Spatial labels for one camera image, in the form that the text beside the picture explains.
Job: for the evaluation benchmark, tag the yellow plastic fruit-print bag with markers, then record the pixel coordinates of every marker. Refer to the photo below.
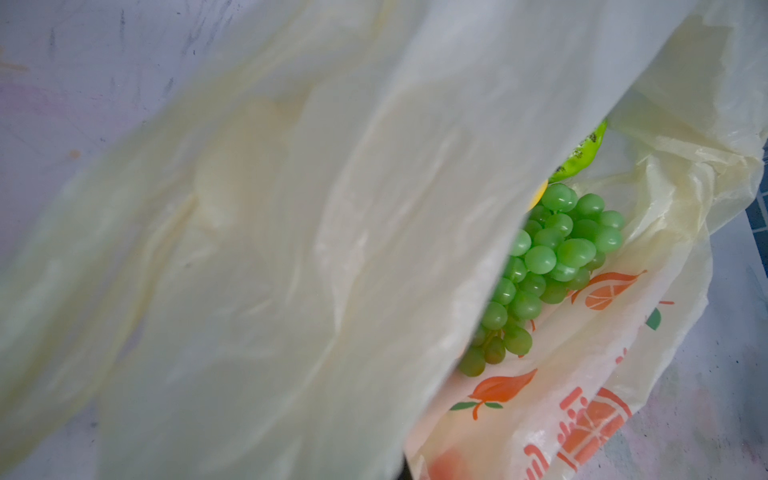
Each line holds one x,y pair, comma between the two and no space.
275,276

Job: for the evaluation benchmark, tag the yellow fake lemon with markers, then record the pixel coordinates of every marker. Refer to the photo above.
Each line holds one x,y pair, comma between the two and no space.
538,195

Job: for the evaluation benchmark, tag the green fake grape bunch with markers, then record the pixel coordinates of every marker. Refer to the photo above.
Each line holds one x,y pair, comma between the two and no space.
565,238

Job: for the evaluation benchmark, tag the green spotted fake fruit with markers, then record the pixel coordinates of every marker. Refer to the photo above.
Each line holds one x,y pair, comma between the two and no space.
582,156

